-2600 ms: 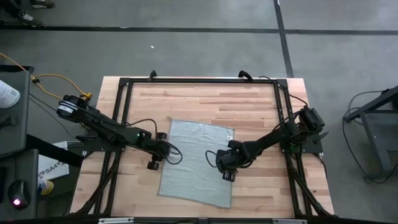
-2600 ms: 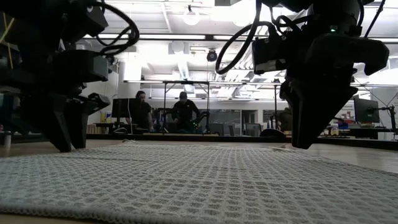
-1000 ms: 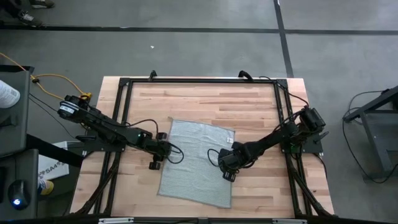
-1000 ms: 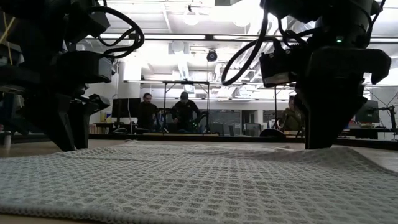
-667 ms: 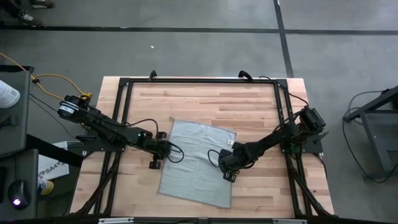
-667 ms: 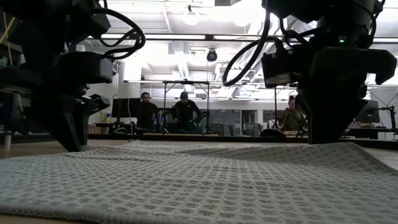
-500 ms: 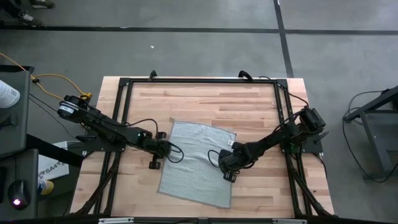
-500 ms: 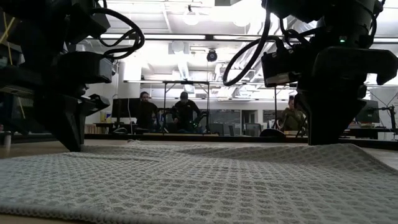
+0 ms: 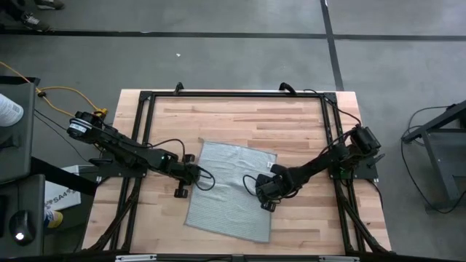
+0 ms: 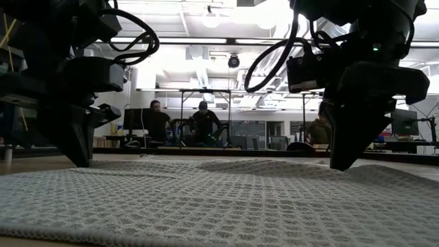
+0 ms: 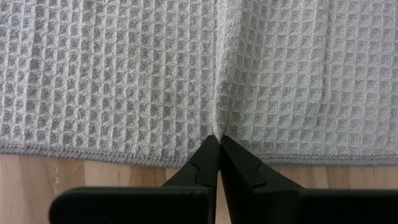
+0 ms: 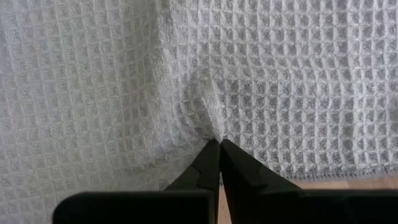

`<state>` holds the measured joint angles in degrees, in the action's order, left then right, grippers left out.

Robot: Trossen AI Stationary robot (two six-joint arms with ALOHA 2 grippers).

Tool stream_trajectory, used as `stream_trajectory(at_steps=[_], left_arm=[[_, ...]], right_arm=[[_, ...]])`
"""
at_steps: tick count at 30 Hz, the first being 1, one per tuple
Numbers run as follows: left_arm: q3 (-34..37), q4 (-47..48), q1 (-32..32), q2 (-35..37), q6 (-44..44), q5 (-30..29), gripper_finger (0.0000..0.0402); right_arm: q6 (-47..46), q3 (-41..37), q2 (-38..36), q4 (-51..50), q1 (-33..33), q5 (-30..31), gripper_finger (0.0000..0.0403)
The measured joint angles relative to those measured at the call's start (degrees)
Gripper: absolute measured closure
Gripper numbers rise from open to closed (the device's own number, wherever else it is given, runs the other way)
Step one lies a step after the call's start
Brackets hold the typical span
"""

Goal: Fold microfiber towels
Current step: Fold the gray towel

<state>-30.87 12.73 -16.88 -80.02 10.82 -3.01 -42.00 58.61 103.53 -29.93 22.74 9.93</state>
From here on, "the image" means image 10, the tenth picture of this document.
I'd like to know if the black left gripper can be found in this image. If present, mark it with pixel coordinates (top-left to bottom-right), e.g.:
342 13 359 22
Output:
0 68 123 168

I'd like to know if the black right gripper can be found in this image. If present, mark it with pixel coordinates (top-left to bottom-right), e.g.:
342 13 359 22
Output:
324 61 430 172

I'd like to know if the grey waffle microfiber towel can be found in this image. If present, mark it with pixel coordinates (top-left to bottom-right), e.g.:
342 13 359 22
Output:
0 154 439 247

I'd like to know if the person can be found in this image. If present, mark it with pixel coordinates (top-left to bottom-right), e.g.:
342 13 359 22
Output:
307 102 333 145
190 100 222 145
146 99 172 145

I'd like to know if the black computer monitor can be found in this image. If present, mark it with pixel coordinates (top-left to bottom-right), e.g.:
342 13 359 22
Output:
390 108 420 137
122 108 154 131

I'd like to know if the grey office chair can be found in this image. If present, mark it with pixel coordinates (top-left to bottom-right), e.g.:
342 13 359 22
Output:
269 135 289 151

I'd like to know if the overhead LED light bar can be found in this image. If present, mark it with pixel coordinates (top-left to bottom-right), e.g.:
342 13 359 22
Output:
94 36 439 48

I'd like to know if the black overhead box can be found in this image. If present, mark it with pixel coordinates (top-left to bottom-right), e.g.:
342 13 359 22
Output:
236 0 268 8

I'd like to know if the black workstation frame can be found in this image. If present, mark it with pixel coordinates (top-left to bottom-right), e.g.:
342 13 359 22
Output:
300 89 325 145
178 88 233 148

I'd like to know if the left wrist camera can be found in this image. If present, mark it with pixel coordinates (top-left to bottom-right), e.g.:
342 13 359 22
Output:
64 56 125 93

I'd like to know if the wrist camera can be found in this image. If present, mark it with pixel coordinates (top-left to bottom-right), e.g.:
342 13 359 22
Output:
64 56 125 93
286 54 332 94

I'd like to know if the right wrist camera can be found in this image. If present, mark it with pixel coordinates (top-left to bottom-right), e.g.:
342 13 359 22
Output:
286 54 332 94

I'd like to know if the yellow hanging cable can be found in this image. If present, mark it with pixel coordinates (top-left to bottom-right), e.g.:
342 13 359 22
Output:
0 13 29 132

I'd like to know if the black aluminium table frame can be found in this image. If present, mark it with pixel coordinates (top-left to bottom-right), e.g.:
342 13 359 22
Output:
0 145 439 166

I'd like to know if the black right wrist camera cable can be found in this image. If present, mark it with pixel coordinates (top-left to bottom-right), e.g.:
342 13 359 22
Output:
244 13 344 93

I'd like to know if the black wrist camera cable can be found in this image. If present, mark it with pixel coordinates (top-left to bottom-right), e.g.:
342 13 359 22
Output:
99 7 161 67
244 13 344 93

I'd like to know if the black left wrist camera cable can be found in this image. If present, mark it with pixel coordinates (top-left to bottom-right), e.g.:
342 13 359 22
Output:
99 7 161 67

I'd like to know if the white ring pendant lamp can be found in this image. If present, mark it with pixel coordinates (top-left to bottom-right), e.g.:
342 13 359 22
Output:
201 10 221 29

